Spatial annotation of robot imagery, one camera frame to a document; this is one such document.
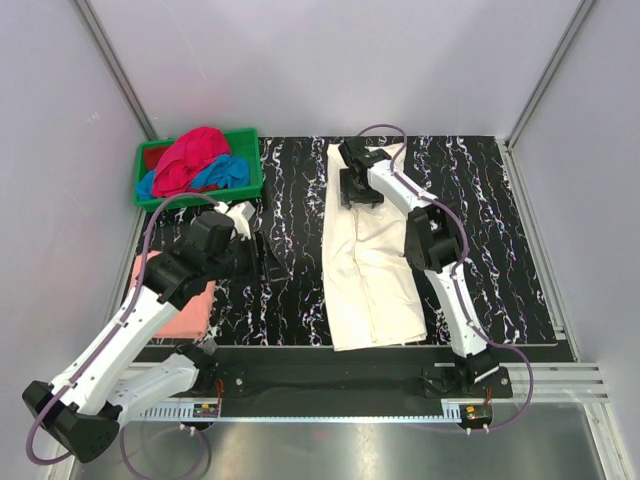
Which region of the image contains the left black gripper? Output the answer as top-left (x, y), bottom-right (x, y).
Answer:
top-left (207, 231), bottom-right (289, 287)

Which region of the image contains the cream white t shirt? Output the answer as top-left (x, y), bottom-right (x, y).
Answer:
top-left (321, 144), bottom-right (427, 351)

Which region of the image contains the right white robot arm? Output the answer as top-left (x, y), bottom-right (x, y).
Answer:
top-left (340, 158), bottom-right (499, 397)

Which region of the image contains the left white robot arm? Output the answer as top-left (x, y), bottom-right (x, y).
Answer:
top-left (22, 225), bottom-right (288, 466)

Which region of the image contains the folded pink t shirt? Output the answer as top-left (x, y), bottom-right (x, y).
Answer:
top-left (153, 281), bottom-right (216, 340)

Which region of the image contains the blue t shirt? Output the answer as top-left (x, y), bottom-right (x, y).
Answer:
top-left (135, 154), bottom-right (250, 201)

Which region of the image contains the green plastic bin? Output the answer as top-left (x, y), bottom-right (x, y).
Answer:
top-left (133, 128), bottom-right (263, 212)

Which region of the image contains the magenta pink t shirt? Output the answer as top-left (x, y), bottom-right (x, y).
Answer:
top-left (151, 126), bottom-right (231, 198)

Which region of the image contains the dark red t shirt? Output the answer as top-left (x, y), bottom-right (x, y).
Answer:
top-left (142, 145), bottom-right (171, 172)

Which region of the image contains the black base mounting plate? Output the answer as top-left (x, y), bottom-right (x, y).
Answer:
top-left (191, 346), bottom-right (513, 421)

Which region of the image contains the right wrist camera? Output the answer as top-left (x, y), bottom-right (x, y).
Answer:
top-left (338, 137), bottom-right (391, 174)

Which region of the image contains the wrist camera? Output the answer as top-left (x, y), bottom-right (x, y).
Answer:
top-left (338, 137), bottom-right (391, 174)
top-left (187, 202), bottom-right (255, 254)

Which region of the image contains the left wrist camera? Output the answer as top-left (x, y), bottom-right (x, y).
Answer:
top-left (187, 202), bottom-right (255, 254)

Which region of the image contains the grey slotted cable duct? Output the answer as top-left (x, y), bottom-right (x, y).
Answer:
top-left (134, 400), bottom-right (462, 424)

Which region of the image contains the right aluminium frame post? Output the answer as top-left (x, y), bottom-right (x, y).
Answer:
top-left (505, 0), bottom-right (599, 150)

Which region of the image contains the aluminium frame post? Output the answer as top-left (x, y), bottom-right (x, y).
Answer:
top-left (505, 0), bottom-right (599, 150)
top-left (71, 0), bottom-right (159, 140)

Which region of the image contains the left aluminium frame post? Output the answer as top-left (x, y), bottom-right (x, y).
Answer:
top-left (71, 0), bottom-right (159, 140)

